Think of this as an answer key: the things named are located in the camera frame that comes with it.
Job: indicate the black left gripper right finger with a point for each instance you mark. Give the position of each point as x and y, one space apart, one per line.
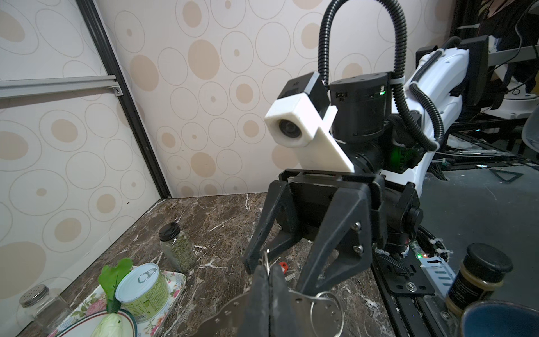
295 314

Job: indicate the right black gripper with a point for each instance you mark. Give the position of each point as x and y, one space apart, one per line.
341 247

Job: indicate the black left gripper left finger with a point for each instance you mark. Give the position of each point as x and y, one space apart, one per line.
248 313

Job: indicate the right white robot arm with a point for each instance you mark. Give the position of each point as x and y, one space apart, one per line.
364 145

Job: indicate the small red key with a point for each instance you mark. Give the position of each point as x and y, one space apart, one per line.
284 266

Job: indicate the green herb spice jar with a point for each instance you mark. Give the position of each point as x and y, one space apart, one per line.
177 247

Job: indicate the green labelled tin can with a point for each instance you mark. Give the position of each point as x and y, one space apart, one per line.
143 292

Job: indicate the pale napa cabbage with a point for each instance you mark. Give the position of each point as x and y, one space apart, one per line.
110 326

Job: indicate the green plastic leaf vegetable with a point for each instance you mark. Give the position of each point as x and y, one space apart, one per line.
109 280

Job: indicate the floral rectangular tray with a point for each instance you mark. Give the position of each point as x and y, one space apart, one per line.
90 313

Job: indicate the white round plate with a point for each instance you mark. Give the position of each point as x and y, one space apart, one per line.
87 325

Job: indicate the brown black-capped spice jar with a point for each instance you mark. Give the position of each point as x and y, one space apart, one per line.
481 273

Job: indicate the blue ceramic bowl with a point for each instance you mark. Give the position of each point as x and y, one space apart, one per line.
498 318

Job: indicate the clear glass shaker bottle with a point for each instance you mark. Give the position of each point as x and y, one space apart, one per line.
47 309

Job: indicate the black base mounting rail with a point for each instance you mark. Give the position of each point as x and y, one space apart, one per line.
413 292

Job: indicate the black vertical right corner post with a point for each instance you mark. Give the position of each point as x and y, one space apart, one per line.
106 51

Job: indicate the horizontal aluminium frame rail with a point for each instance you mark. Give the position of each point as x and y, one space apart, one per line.
31 87

